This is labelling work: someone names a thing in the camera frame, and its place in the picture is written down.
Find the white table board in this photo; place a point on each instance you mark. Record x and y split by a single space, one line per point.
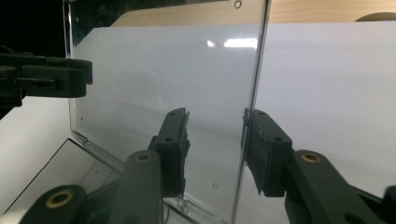
327 93

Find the clear plastic compartment box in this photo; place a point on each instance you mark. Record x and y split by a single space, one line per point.
140 77

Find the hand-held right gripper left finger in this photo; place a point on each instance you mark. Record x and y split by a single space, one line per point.
171 146

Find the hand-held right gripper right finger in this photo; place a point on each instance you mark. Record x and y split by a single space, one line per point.
267 155

